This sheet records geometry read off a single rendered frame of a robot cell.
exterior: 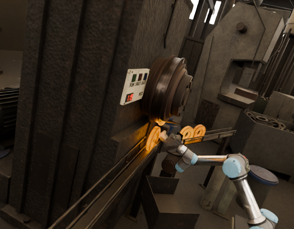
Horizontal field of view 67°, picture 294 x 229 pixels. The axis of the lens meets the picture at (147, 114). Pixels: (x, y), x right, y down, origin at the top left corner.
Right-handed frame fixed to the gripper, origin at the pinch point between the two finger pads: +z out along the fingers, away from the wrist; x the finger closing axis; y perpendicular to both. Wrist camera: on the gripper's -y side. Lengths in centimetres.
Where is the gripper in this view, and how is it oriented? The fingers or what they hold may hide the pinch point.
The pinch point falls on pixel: (157, 133)
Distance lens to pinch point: 173.2
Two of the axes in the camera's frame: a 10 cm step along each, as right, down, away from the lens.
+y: 5.3, -7.7, -3.7
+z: -7.8, -6.1, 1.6
